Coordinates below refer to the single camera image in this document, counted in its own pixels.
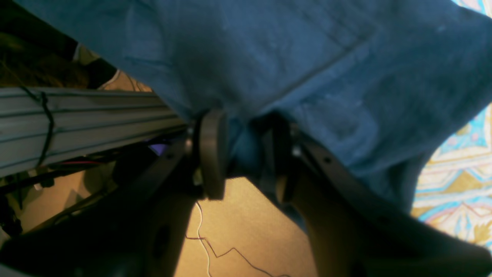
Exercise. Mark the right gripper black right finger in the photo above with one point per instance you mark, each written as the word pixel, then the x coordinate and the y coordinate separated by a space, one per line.
pixel 352 232

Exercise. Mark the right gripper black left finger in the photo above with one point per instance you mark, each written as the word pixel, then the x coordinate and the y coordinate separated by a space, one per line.
pixel 138 230

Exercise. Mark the dark navy t-shirt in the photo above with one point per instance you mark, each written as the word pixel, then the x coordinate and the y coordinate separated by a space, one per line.
pixel 380 83

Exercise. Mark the patterned colourful tablecloth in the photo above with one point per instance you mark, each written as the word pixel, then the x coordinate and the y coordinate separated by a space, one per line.
pixel 453 192

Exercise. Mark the grey aluminium frame rail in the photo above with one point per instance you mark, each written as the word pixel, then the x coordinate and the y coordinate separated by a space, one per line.
pixel 42 126

